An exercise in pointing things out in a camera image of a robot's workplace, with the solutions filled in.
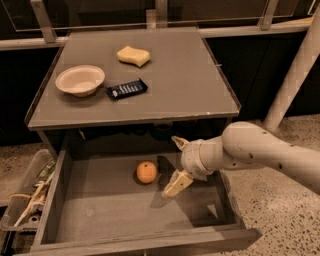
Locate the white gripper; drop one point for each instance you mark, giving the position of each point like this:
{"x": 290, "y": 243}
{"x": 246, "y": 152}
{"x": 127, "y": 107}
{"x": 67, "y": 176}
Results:
{"x": 190, "y": 157}

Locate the orange fruit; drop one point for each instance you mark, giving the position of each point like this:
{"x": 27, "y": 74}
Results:
{"x": 146, "y": 172}

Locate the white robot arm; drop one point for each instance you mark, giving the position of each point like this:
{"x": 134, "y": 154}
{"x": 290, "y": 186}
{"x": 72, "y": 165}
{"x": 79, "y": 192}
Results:
{"x": 244, "y": 145}

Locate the grey cabinet with counter top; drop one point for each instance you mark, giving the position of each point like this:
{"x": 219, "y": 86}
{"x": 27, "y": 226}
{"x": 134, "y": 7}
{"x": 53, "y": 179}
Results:
{"x": 151, "y": 76}

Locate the open grey top drawer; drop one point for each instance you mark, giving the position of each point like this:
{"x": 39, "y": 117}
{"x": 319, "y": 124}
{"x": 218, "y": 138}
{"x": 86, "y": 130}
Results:
{"x": 96, "y": 206}

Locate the dark blue snack bar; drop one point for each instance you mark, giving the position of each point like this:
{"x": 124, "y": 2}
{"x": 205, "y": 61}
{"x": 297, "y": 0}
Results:
{"x": 126, "y": 90}

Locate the yellow sponge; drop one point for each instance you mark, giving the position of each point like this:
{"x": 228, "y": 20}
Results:
{"x": 134, "y": 56}

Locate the white paper bowl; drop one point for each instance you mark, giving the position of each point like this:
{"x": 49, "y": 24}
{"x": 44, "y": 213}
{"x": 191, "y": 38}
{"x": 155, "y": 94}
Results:
{"x": 80, "y": 81}

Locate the clear plastic bin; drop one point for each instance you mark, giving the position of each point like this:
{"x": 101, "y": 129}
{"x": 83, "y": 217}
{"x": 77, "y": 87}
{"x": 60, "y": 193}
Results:
{"x": 27, "y": 203}

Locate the metal railing with glass panel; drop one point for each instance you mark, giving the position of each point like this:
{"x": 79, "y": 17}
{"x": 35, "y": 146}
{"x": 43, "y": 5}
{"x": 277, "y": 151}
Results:
{"x": 32, "y": 24}

